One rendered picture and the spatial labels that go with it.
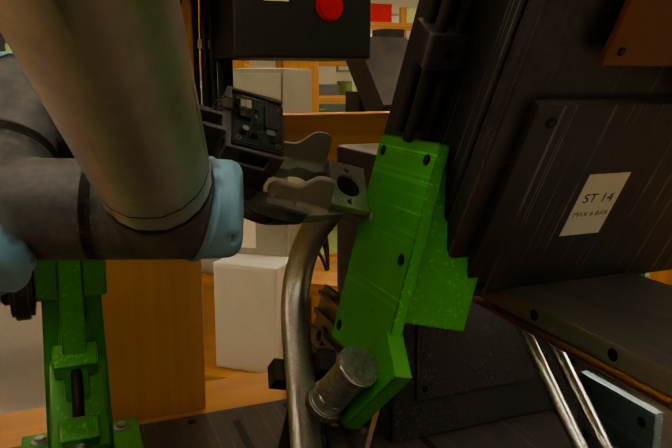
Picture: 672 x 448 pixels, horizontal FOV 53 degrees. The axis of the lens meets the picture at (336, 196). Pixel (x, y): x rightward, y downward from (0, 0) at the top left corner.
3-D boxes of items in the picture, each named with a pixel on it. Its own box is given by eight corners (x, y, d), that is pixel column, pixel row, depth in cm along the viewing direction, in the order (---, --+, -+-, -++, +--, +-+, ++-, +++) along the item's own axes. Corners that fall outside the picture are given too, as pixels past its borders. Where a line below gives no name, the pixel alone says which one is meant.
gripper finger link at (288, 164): (371, 154, 65) (284, 140, 61) (344, 189, 70) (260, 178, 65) (365, 129, 67) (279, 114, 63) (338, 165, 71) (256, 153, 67)
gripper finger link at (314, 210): (375, 205, 62) (281, 173, 59) (346, 239, 66) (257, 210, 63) (375, 179, 64) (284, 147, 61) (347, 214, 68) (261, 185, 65)
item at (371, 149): (595, 402, 91) (612, 149, 85) (390, 447, 80) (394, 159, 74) (512, 352, 107) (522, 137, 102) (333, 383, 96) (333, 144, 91)
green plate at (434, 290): (457, 389, 61) (517, 163, 60) (376, 381, 58) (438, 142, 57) (399, 344, 72) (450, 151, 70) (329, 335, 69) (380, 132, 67)
